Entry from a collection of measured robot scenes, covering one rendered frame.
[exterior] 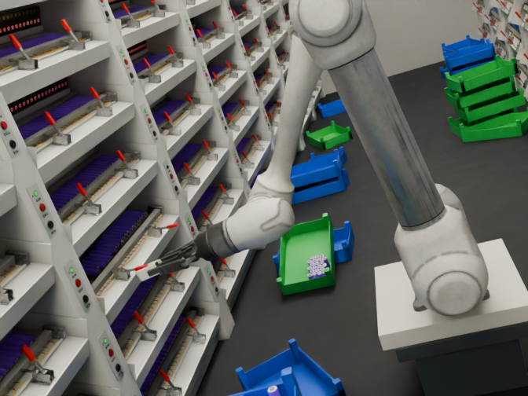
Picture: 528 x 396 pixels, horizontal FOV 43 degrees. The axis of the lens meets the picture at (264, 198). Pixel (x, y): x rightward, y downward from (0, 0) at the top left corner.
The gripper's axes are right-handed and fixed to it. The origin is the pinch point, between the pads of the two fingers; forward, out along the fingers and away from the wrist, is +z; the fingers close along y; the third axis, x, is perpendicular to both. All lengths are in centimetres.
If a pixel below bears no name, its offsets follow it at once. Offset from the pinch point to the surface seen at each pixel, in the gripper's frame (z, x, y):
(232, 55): 6, 28, 183
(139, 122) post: 2, 32, 43
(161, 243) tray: 6.8, -1.4, 24.2
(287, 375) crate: -45, -9, -54
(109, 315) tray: 6.9, -1.5, -15.6
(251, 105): 10, 1, 182
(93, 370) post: 10.3, -8.1, -27.5
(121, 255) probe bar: 10.0, 4.7, 7.5
